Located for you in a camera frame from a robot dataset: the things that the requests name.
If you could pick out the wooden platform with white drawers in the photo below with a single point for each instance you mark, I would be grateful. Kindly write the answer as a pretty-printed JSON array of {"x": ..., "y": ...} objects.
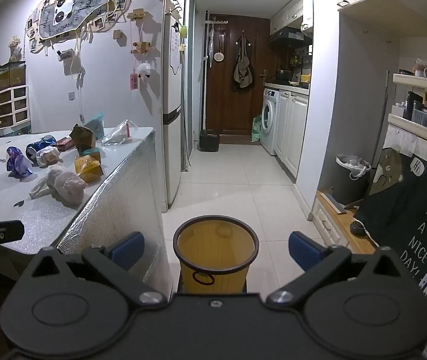
[{"x": 344, "y": 228}]

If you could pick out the blue snack wrapper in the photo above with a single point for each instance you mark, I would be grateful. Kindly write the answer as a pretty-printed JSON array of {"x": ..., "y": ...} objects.
[{"x": 16, "y": 161}]

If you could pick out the brown paper box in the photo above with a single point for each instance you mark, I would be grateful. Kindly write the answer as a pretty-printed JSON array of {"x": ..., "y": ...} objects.
[{"x": 82, "y": 137}]

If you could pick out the white refrigerator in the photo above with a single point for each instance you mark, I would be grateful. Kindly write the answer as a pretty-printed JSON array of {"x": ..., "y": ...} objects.
[{"x": 172, "y": 90}]

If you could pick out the white plush sheep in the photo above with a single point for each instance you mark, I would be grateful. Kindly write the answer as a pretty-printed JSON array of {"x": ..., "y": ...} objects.
[{"x": 144, "y": 70}]

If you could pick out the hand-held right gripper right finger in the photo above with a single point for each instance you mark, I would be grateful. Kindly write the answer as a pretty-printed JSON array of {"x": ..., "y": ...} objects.
[{"x": 304, "y": 250}]

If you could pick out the glass tank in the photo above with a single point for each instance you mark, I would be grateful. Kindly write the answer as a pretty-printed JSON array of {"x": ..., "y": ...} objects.
[{"x": 7, "y": 75}]

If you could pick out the dark printed cloth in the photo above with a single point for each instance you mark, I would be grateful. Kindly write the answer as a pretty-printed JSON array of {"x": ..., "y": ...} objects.
[{"x": 397, "y": 210}]

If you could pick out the row of cosmetic bottles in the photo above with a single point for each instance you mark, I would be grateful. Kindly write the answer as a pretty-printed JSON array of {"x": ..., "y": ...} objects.
[{"x": 419, "y": 111}]

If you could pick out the folded hanging umbrella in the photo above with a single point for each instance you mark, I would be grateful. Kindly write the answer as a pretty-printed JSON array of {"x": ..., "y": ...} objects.
[{"x": 211, "y": 47}]

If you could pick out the white plastic bin liner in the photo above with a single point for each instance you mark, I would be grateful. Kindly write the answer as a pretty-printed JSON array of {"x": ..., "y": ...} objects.
[{"x": 352, "y": 163}]

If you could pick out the white two-tier shelf rack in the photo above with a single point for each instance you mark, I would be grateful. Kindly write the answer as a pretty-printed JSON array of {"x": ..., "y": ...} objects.
[{"x": 416, "y": 82}]

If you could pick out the small wooden block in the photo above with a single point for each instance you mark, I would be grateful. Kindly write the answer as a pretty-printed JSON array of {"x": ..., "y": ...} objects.
[{"x": 118, "y": 34}]

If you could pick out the photo collage wall board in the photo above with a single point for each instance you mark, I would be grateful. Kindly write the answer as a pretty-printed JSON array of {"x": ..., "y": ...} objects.
[{"x": 116, "y": 5}]

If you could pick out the teal round container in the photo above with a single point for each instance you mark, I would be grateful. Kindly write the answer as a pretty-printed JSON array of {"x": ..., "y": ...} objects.
[{"x": 92, "y": 152}]

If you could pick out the red snack packet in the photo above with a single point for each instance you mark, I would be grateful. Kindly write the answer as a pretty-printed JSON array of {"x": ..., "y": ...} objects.
[{"x": 63, "y": 144}]

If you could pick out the small black round object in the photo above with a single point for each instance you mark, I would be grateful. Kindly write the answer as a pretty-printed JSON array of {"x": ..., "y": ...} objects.
[{"x": 358, "y": 228}]

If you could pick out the white drawer cabinet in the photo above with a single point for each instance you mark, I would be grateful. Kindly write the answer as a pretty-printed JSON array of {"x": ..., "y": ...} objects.
[{"x": 7, "y": 107}]

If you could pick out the crushed blue soda can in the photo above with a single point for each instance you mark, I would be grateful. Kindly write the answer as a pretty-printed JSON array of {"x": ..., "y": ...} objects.
[{"x": 39, "y": 145}]

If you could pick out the black crate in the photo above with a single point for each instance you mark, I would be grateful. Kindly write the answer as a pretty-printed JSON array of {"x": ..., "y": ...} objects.
[{"x": 209, "y": 140}]

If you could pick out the green plastic bag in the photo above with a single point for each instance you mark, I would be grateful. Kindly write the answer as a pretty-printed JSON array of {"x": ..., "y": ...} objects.
[{"x": 256, "y": 129}]

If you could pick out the silver foil covered table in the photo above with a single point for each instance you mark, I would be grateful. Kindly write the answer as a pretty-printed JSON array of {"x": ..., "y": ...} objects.
[{"x": 116, "y": 210}]

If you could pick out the yellow bin with brown rim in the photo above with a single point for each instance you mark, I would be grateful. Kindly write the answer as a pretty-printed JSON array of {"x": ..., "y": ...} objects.
[{"x": 213, "y": 243}]

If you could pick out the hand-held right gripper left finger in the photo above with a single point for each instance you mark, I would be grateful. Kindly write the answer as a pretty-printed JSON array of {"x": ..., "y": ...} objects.
[{"x": 127, "y": 250}]

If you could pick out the black range hood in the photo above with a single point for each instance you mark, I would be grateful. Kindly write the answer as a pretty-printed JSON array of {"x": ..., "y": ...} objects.
[{"x": 288, "y": 38}]

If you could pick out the pink hanging tag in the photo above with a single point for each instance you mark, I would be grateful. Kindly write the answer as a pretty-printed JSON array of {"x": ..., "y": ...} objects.
[{"x": 133, "y": 81}]

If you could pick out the hanging cloth bag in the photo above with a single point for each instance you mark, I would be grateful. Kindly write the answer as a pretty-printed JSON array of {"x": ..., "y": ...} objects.
[{"x": 242, "y": 71}]

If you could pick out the grey waste bin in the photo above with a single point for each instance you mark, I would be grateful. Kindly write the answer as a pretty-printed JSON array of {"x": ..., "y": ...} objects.
[{"x": 348, "y": 189}]

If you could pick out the white upper kitchen cabinets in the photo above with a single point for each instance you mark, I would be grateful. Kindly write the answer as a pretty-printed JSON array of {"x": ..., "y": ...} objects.
[{"x": 292, "y": 7}]

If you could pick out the white washing machine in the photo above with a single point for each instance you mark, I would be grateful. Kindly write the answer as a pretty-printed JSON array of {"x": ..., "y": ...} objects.
[{"x": 269, "y": 120}]

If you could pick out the clear plastic bag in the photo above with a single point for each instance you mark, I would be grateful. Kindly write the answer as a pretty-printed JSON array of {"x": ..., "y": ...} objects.
[{"x": 118, "y": 135}]

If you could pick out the white kitchen cabinets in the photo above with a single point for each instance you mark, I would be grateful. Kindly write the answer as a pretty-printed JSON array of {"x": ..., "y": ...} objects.
[
  {"x": 292, "y": 131},
  {"x": 292, "y": 7}
]

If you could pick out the dried flower bouquet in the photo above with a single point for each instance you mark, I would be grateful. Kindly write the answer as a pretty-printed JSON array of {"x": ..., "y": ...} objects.
[{"x": 15, "y": 47}]

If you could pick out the white lower kitchen cabinets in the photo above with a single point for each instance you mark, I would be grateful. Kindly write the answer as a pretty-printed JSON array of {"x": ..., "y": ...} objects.
[{"x": 292, "y": 131}]

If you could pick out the yellow cardboard box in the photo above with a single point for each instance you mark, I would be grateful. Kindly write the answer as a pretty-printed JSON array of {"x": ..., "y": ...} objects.
[{"x": 88, "y": 168}]

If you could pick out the round white hanging utensil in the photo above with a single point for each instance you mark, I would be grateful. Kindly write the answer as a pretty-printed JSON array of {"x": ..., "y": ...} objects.
[{"x": 219, "y": 57}]

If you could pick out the black cooking pot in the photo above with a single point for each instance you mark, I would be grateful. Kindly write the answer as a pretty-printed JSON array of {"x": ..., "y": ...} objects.
[{"x": 283, "y": 75}]

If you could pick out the yellow kitchen container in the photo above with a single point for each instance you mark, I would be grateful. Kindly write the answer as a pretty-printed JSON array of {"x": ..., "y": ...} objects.
[{"x": 305, "y": 78}]

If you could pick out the teal packet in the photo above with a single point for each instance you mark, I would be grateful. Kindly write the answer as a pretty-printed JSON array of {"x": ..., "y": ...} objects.
[{"x": 96, "y": 124}]

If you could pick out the white magnetic board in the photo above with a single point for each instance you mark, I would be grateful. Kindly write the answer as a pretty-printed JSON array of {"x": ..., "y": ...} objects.
[{"x": 175, "y": 50}]

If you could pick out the grey printed cloth banner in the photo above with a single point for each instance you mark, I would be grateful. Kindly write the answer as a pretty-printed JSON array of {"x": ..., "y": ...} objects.
[{"x": 71, "y": 11}]

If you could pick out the brown wooden door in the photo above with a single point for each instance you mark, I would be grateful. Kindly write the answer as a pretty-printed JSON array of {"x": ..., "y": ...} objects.
[{"x": 228, "y": 101}]

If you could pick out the paper wrapper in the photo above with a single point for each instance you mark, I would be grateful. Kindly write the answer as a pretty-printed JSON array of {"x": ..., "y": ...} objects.
[{"x": 48, "y": 156}]

